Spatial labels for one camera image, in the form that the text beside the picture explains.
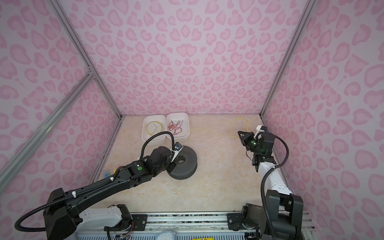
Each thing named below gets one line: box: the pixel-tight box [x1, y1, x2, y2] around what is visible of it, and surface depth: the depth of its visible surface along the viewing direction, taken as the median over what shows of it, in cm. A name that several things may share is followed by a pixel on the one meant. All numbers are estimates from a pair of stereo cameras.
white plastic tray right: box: [166, 112, 190, 142], surface depth 115 cm
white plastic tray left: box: [141, 115, 166, 142], surface depth 114 cm
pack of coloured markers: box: [103, 166, 120, 179], surface depth 92 cm
